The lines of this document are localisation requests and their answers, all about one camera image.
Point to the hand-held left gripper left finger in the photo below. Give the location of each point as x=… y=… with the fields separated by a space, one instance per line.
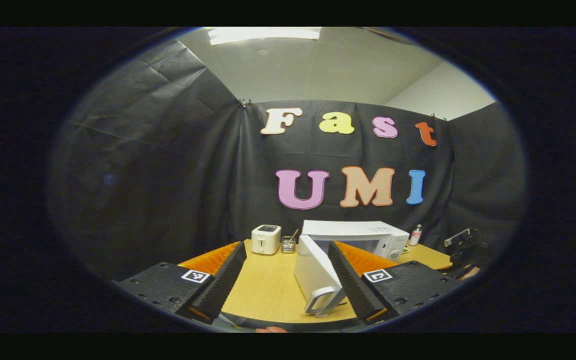
x=220 y=287

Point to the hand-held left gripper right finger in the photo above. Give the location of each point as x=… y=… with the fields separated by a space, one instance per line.
x=350 y=285

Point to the white microwave oven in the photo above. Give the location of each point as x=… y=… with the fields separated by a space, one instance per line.
x=313 y=275

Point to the small pink label bottle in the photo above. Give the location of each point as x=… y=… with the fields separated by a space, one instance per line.
x=415 y=236

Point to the white toaster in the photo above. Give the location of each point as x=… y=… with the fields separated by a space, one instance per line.
x=266 y=240

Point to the glass jar with sticks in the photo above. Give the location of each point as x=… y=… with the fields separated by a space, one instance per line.
x=288 y=245

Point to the black backdrop cloth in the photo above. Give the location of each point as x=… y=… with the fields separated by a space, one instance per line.
x=168 y=175

